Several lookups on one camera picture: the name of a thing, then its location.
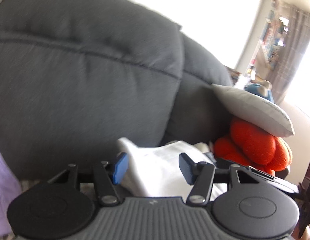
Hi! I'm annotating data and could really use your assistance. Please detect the light grey pillow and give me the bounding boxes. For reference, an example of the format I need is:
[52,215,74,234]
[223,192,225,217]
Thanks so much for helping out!
[210,84,295,138]

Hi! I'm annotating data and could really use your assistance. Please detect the white pants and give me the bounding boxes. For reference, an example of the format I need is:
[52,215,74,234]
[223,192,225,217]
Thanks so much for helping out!
[116,137,230,200]

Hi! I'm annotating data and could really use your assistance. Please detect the grey sofa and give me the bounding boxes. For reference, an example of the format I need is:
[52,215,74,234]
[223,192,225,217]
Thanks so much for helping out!
[0,0,233,180]

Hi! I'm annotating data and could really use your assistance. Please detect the orange flower-shaped cushion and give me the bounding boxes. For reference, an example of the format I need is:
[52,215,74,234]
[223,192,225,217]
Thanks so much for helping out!
[214,116,293,175]

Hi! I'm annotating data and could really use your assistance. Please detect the blue plush toy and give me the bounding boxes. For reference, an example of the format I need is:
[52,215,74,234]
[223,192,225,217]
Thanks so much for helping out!
[244,80,274,103]

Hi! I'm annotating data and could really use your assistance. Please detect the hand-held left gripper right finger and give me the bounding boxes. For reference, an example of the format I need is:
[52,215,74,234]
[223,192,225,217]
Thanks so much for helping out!
[178,152,262,207]

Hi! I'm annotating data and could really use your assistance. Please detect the lavender cloth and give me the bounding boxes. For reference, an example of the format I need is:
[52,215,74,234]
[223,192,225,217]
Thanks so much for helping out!
[0,145,23,235]

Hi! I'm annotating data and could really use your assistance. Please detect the white shelf desk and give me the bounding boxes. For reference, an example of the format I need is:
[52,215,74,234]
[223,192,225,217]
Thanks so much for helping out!
[245,0,292,80]

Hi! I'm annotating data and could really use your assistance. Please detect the smartphone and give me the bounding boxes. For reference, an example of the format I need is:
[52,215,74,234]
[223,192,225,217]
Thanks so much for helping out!
[216,158,300,193]

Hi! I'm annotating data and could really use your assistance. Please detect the patterned curtain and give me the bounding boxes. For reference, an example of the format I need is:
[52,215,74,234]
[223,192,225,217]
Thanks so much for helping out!
[269,4,310,105]

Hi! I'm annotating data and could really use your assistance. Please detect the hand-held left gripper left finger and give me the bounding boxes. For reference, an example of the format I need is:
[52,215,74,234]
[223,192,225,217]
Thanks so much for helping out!
[46,152,130,207]

